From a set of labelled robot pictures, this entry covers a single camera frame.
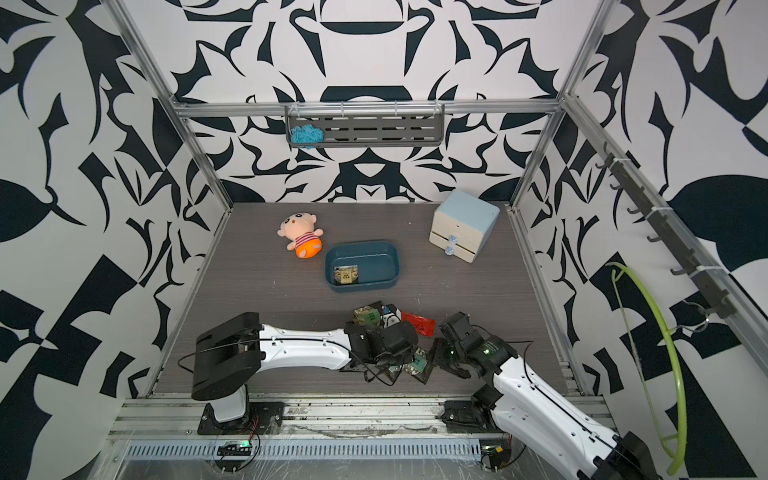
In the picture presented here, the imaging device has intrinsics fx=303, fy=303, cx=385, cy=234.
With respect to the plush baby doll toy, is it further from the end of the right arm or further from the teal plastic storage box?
the end of the right arm

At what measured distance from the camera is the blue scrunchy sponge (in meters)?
0.93

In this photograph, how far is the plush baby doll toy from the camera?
1032 millimetres

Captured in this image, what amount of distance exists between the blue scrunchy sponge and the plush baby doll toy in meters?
0.26

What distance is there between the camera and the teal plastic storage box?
99 centimetres

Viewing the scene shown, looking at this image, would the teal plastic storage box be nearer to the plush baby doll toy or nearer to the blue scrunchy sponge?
the plush baby doll toy

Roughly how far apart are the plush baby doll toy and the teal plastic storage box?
0.05 metres

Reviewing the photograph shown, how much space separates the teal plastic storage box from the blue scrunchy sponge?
338mm
